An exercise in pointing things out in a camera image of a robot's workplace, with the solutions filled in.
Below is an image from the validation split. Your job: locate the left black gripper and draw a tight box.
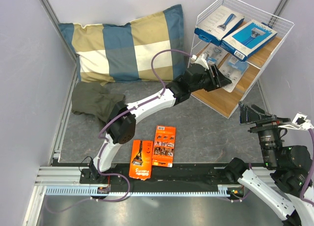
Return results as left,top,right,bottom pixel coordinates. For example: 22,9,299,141
190,65,232,94

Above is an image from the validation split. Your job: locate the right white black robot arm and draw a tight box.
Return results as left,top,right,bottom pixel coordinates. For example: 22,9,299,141
224,102,314,226

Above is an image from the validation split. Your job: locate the orange Gillette Fusion box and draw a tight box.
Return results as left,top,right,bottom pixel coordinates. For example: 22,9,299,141
129,140,153,181

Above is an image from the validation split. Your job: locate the orange Styler razor box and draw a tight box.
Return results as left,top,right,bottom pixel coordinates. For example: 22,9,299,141
152,125,176,168

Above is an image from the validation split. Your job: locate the light blue cable duct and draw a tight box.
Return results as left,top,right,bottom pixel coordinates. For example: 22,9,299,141
46,186,230,198

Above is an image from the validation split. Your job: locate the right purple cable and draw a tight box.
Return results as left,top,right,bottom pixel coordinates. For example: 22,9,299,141
227,127,314,204

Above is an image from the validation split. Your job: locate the blue beige checkered pillow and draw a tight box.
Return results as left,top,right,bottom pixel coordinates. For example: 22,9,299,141
58,4,185,84

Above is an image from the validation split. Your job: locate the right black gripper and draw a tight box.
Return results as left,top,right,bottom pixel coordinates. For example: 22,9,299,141
237,100,289,166

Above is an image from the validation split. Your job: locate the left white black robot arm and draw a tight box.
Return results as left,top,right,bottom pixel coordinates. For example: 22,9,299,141
79,63,232,184

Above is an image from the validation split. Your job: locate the purple cable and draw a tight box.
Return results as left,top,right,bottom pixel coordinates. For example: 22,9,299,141
227,127,314,204
44,49,194,213

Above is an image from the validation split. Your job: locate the clear blister razor pack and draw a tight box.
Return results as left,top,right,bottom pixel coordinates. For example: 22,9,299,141
219,55,249,93

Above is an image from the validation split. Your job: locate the white Gillette SkinGuard pack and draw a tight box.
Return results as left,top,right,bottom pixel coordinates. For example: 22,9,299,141
201,44,228,66

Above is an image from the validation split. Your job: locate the white wire wooden shelf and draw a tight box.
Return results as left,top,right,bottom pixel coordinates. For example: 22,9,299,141
192,0,294,118

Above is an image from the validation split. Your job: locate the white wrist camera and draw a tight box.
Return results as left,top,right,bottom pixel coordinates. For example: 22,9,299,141
190,53,209,70
285,113,314,131

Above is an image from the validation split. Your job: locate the olive green cloth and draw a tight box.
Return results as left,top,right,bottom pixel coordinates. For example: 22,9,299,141
71,82,125,125

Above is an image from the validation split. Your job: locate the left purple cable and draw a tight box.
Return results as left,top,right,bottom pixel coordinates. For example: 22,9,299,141
44,49,194,213

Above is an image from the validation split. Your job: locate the white blue razor box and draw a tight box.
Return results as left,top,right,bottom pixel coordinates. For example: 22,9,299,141
194,5,245,46

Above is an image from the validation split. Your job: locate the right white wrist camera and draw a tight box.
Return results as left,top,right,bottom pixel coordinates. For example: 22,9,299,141
285,113,314,131

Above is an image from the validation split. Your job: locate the blue Harry's razor box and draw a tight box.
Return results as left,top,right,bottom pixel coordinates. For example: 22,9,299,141
220,20,278,62

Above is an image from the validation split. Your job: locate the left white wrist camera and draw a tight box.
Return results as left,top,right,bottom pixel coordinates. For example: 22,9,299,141
190,53,209,70

